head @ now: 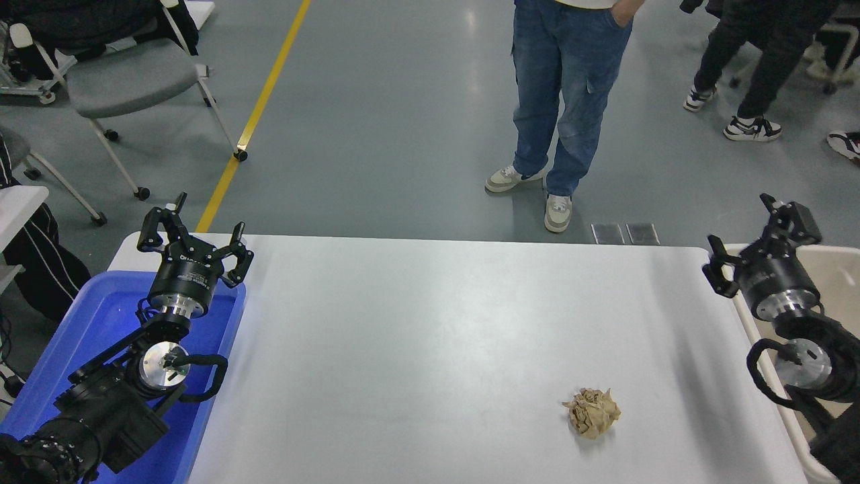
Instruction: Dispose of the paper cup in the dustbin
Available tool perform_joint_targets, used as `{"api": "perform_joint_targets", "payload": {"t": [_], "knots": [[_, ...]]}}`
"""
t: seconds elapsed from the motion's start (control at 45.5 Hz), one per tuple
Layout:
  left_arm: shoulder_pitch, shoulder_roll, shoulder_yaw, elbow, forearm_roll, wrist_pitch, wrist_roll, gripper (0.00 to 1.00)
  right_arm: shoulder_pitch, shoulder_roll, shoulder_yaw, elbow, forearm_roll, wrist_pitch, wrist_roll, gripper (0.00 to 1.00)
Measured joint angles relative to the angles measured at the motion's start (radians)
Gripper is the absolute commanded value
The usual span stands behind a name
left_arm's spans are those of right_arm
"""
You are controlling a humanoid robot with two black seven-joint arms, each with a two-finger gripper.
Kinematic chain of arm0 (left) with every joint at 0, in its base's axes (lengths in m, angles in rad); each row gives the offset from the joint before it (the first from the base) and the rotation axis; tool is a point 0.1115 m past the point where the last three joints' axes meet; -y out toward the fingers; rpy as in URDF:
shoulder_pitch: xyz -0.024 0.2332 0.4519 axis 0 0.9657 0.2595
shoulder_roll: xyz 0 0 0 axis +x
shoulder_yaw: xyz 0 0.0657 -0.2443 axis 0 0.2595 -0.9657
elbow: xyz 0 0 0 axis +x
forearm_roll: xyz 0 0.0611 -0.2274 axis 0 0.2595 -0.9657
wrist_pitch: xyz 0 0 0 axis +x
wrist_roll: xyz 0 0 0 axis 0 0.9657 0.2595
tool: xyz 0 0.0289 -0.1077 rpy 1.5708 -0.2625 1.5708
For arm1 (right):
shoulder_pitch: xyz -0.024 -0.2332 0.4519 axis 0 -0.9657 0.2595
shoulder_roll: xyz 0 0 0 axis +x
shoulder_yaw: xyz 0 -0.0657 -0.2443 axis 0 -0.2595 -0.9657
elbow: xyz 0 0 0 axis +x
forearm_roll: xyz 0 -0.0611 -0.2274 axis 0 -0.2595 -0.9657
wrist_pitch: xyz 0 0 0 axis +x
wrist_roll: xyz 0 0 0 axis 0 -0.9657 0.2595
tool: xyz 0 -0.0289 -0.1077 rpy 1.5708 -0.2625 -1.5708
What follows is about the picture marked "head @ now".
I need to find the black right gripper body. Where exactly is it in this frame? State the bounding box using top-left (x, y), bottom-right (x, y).
top-left (734, 252), bottom-right (821, 312)

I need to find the grey chair with casters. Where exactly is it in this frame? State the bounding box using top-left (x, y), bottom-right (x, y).
top-left (8, 0), bottom-right (248, 201)
top-left (0, 128), bottom-right (107, 227)

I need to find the large pale dustbin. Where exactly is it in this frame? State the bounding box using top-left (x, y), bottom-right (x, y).
top-left (724, 243), bottom-right (860, 484)

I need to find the small white table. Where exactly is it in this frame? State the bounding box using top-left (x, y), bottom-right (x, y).
top-left (0, 186), bottom-right (49, 253)

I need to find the black jacket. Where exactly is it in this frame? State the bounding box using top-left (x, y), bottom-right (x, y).
top-left (7, 0), bottom-right (199, 58)

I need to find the person seated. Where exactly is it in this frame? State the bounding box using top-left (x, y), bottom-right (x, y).
top-left (0, 138), bottom-right (91, 322)

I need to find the person's shoe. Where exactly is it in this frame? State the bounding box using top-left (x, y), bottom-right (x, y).
top-left (826, 130), bottom-right (860, 162)

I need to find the crumpled tan paper ball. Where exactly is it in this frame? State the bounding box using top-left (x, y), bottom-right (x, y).
top-left (562, 388), bottom-right (621, 440)

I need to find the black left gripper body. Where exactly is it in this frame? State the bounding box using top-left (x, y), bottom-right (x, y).
top-left (148, 243), bottom-right (226, 311)

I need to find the blue plastic tray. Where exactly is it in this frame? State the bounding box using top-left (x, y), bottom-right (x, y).
top-left (0, 271), bottom-right (247, 484)

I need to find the person standing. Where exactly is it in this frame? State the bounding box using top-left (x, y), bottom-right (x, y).
top-left (484, 0), bottom-right (646, 233)

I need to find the person walking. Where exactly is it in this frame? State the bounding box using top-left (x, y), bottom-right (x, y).
top-left (680, 0), bottom-right (841, 142)

